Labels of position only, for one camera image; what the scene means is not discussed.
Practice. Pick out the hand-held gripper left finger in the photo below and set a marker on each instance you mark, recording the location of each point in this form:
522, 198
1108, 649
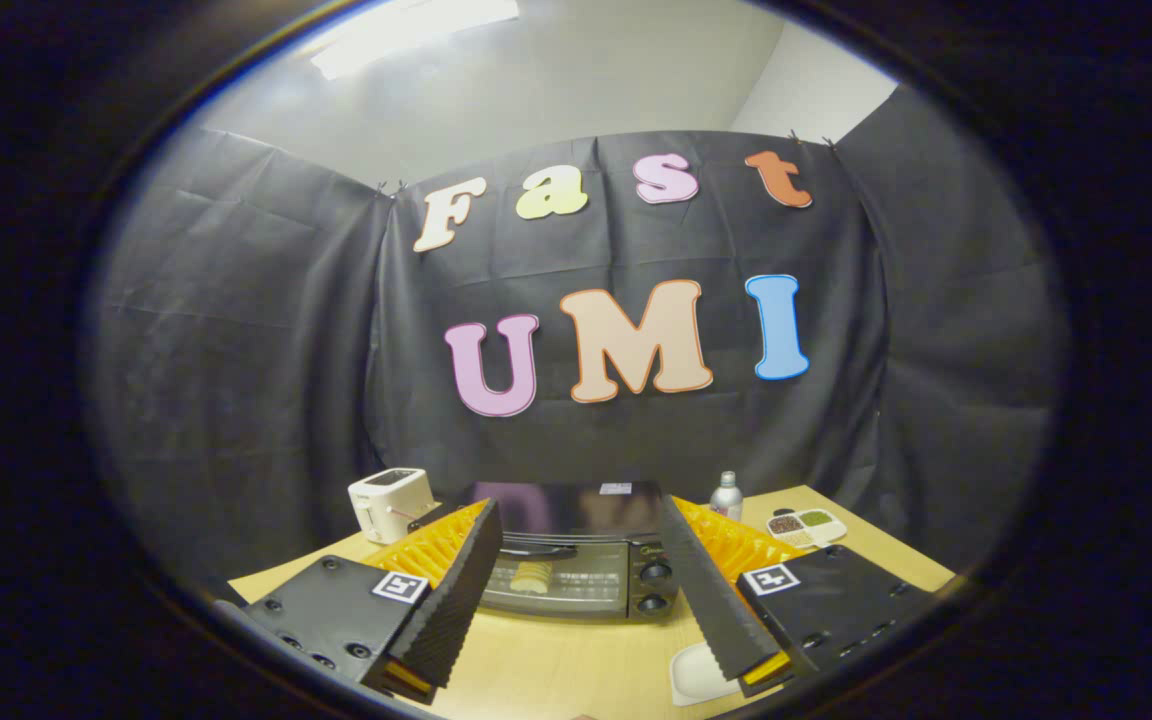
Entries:
456, 600

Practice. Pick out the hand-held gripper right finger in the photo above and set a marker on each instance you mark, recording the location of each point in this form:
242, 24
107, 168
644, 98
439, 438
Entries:
711, 600

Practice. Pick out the bread roll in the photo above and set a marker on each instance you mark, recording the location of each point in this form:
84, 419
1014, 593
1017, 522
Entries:
533, 577

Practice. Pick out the black toaster oven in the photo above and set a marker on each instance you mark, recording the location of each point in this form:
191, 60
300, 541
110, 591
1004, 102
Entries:
576, 505

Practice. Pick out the white pop-up toaster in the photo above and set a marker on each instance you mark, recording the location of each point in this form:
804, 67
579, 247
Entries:
386, 500

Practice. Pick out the white plate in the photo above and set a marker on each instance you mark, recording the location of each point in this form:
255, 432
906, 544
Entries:
696, 675

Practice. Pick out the silver and pink bottle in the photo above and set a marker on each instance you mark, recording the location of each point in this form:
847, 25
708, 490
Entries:
726, 498

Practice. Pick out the white divided dish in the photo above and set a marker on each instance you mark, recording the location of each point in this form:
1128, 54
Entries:
806, 527

